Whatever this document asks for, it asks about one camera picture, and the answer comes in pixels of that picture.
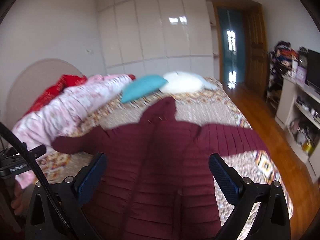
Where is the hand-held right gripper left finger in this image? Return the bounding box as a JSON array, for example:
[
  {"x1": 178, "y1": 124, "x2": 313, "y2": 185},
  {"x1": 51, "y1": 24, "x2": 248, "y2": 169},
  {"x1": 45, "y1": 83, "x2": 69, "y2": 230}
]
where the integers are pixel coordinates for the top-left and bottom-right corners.
[{"x1": 25, "y1": 152, "x2": 108, "y2": 240}]

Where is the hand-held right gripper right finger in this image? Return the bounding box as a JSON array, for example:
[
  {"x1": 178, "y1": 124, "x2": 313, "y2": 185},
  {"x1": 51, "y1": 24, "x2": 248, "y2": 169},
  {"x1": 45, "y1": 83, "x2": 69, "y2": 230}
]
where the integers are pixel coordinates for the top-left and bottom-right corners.
[{"x1": 208, "y1": 153, "x2": 292, "y2": 240}]

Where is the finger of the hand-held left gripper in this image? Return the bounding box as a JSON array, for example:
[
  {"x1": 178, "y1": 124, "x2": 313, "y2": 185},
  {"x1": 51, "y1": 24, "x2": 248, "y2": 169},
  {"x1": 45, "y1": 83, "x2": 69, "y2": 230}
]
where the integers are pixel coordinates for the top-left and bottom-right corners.
[{"x1": 28, "y1": 144, "x2": 47, "y2": 160}]

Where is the maroon quilted jacket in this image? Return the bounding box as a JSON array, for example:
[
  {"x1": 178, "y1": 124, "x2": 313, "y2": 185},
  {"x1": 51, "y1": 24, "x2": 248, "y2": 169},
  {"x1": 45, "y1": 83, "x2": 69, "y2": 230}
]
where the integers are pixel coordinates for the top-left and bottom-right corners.
[{"x1": 51, "y1": 96, "x2": 269, "y2": 240}]

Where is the pile of clothes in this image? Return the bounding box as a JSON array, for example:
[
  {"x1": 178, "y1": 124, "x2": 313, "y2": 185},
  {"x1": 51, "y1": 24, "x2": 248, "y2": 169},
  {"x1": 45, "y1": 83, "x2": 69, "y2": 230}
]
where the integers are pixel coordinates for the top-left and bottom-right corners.
[{"x1": 266, "y1": 40, "x2": 308, "y2": 110}]

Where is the person's left hand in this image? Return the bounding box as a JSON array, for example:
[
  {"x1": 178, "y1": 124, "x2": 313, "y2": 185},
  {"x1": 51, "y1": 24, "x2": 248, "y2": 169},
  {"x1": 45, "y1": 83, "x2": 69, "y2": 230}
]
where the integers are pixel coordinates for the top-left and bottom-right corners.
[{"x1": 10, "y1": 182, "x2": 25, "y2": 213}]

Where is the red cloth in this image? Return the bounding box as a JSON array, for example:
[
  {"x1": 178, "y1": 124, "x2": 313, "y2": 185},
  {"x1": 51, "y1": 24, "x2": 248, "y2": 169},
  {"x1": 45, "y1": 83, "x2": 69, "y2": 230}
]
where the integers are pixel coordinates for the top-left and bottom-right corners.
[{"x1": 24, "y1": 74, "x2": 88, "y2": 117}]

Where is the pink floral quilt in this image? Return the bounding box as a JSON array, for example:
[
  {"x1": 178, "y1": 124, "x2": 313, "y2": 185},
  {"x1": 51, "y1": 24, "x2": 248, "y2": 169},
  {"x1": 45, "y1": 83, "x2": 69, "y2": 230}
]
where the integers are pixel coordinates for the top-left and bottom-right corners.
[{"x1": 11, "y1": 74, "x2": 137, "y2": 189}]

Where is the rounded beige headboard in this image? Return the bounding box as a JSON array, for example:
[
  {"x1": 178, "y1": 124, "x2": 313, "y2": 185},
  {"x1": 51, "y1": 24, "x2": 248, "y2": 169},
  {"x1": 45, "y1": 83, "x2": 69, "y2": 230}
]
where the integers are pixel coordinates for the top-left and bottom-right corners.
[{"x1": 5, "y1": 59, "x2": 87, "y2": 130}]

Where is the patterned bedspread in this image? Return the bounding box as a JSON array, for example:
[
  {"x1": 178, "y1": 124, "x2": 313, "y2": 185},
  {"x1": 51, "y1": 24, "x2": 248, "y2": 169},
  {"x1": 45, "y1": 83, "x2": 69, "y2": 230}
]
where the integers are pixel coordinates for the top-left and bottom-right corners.
[{"x1": 15, "y1": 76, "x2": 294, "y2": 240}]

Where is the white shelf unit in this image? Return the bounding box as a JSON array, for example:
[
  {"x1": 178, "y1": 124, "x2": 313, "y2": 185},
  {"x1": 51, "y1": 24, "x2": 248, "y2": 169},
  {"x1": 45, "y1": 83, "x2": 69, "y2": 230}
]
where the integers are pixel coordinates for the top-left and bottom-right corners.
[{"x1": 274, "y1": 76, "x2": 320, "y2": 180}]

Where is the teal pillow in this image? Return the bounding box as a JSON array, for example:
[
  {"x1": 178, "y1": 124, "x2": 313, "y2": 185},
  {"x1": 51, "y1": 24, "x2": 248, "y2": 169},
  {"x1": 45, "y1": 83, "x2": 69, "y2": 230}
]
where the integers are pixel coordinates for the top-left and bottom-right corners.
[{"x1": 121, "y1": 74, "x2": 169, "y2": 103}]

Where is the white fluffy pillow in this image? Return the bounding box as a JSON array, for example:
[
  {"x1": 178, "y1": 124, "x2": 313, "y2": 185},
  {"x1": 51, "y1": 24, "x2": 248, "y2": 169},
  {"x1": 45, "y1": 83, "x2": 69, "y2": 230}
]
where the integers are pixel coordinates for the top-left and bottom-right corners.
[{"x1": 159, "y1": 71, "x2": 218, "y2": 93}]

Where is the wooden door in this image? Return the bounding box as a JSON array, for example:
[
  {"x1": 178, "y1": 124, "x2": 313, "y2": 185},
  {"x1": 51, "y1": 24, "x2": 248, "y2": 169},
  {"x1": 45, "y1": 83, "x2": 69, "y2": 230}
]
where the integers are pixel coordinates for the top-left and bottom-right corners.
[{"x1": 244, "y1": 4, "x2": 269, "y2": 98}]

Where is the purple box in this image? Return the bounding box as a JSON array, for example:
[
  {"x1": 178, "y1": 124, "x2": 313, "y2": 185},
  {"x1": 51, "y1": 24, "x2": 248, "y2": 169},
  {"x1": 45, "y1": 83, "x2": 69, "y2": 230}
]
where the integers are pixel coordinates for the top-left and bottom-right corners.
[{"x1": 296, "y1": 66, "x2": 307, "y2": 83}]

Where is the black television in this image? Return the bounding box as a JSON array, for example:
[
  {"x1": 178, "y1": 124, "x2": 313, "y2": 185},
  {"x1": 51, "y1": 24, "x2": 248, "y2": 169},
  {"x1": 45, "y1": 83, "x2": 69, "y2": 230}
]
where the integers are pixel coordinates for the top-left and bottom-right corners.
[{"x1": 305, "y1": 49, "x2": 320, "y2": 93}]

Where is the white glossy wardrobe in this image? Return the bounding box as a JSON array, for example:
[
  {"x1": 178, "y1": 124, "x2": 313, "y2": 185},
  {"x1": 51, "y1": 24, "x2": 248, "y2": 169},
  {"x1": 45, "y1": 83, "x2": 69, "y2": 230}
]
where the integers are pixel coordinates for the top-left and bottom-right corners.
[{"x1": 96, "y1": 0, "x2": 220, "y2": 80}]

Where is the black braided cable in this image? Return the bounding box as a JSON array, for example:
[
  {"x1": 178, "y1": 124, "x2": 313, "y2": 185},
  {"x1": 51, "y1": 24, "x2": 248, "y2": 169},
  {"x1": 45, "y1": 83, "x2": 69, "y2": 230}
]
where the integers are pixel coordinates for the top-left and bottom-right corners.
[{"x1": 0, "y1": 122, "x2": 69, "y2": 240}]

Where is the wooden door frame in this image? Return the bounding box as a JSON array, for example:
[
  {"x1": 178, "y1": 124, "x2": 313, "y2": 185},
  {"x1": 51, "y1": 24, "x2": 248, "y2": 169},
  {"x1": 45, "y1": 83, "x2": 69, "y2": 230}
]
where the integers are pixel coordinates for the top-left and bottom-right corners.
[{"x1": 212, "y1": 0, "x2": 263, "y2": 90}]

